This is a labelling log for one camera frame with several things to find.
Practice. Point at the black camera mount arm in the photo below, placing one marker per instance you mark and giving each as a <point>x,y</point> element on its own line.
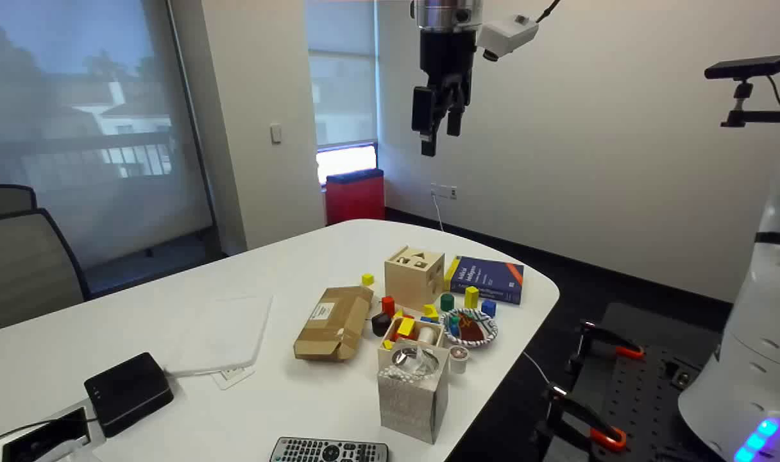
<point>753,116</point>

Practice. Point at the white light switch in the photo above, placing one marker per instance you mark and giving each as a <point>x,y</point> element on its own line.
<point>276,132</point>

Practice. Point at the black clamp orange tips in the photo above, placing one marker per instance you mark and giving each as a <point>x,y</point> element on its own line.
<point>609,338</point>
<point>584,418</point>

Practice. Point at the dark wooden cylinder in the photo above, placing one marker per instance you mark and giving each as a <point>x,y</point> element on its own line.
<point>381,323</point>

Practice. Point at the yellow wooden block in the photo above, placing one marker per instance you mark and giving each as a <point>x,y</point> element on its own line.
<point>470,296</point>
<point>429,312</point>

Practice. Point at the grey office chair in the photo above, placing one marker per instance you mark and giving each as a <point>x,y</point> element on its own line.
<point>21,270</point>
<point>3,198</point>

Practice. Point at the wooden shape sorter cube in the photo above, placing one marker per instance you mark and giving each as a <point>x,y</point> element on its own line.
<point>413,279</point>

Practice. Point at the black camera bar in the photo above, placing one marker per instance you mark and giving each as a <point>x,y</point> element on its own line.
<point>747,67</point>

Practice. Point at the white paper sheets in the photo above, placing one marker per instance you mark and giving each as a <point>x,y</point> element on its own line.
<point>225,334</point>

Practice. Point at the red wooden cylinder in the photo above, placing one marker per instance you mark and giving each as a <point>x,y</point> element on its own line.
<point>387,305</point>

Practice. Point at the blue book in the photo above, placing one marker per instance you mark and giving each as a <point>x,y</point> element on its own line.
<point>488,279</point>

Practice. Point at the small white cylinder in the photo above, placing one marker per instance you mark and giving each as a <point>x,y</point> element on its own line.
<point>461,361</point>

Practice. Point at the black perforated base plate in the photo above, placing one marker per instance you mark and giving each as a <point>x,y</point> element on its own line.
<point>643,388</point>

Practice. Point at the small yellow block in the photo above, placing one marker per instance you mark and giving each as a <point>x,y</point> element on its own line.
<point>368,279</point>

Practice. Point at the green wooden cylinder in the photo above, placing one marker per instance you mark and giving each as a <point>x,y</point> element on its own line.
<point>448,300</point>

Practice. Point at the wooden tray with blocks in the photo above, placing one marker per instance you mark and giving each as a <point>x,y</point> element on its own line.
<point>403,330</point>

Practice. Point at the black tablet on stand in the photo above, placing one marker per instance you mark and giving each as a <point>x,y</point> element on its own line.
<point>44,438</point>

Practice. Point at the white wall outlet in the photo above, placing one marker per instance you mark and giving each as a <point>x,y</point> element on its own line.
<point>445,194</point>

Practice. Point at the blue wooden block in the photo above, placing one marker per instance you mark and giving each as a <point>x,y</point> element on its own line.
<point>488,305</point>

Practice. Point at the patterned bowl with coloured pieces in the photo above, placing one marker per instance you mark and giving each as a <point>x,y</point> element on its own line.
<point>468,330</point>

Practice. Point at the black box device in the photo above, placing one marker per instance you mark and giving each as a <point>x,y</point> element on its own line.
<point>130,391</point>

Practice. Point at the brown cardboard box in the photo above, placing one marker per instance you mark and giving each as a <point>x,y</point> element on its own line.
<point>335,323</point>

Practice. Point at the red bin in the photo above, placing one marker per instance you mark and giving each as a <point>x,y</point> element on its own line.
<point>354,196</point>

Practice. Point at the grey remote control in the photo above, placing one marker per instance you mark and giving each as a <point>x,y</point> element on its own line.
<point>328,449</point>

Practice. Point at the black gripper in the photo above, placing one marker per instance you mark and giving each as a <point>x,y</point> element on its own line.
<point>448,55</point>

